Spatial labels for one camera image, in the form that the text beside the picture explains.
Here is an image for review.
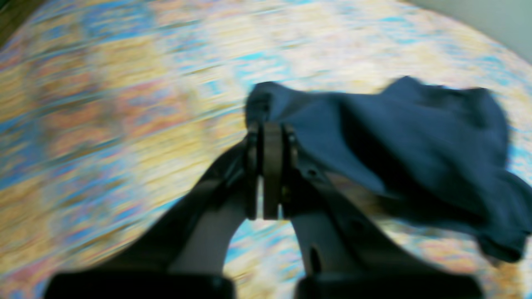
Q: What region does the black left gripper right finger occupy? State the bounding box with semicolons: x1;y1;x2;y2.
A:
262;123;484;299

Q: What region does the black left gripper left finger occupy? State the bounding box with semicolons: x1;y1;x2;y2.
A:
44;124;263;299

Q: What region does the dark blue t-shirt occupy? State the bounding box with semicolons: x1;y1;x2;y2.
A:
245;76;531;262

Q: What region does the patterned tablecloth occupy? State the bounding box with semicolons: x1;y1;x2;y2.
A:
0;0;531;299

